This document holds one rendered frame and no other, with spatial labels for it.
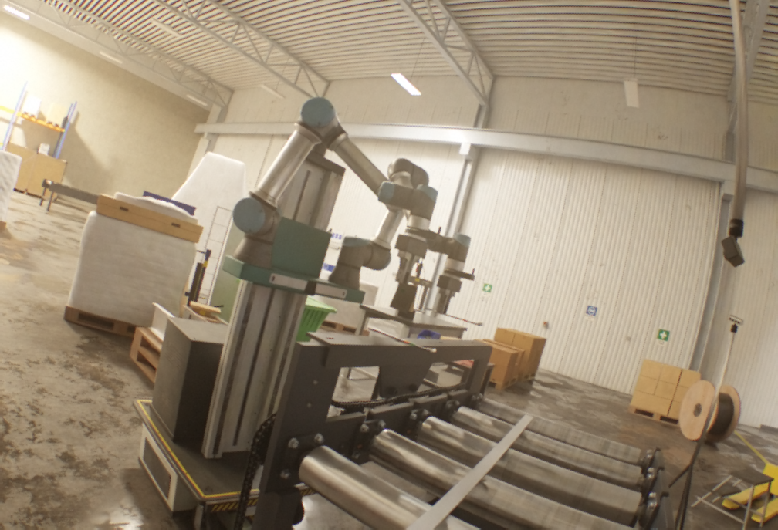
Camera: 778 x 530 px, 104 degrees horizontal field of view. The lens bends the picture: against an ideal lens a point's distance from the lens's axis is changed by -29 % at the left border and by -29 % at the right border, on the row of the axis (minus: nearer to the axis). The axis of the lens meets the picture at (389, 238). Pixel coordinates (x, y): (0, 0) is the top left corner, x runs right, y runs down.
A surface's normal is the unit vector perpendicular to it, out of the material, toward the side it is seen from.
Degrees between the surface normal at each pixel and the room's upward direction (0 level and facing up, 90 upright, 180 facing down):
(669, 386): 90
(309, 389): 90
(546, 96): 90
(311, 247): 90
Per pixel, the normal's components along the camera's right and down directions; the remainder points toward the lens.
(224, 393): 0.74, 0.16
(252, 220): -0.09, 0.03
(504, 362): -0.50, -0.21
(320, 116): 0.04, -0.20
